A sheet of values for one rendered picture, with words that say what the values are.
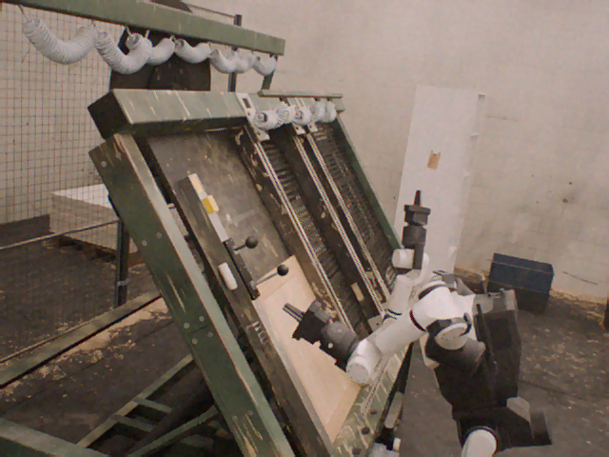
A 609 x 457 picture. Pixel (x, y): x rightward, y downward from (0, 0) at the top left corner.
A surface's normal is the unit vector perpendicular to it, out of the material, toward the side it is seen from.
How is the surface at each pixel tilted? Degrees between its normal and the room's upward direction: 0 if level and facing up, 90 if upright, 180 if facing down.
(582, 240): 90
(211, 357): 90
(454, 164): 90
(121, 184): 90
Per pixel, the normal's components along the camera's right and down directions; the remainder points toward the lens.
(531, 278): -0.33, 0.20
